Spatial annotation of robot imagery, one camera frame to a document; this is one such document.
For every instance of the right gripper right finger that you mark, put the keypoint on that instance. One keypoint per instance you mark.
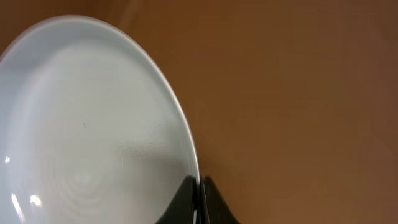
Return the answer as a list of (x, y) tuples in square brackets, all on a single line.
[(213, 208)]

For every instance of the light blue plate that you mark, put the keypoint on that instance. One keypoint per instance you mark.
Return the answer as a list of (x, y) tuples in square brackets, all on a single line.
[(91, 131)]

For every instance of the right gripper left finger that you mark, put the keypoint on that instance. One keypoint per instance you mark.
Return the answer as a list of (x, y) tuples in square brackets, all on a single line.
[(182, 206)]

